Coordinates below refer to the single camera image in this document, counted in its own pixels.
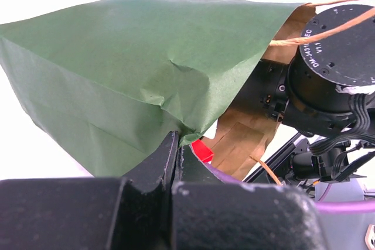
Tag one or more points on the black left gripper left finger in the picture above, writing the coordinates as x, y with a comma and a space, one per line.
155, 173

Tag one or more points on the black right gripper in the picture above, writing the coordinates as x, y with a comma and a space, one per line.
266, 92

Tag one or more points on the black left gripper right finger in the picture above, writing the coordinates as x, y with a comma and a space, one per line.
190, 170

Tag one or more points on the green paper bag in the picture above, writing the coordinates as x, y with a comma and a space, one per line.
109, 79

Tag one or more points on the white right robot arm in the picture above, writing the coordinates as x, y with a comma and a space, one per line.
312, 92

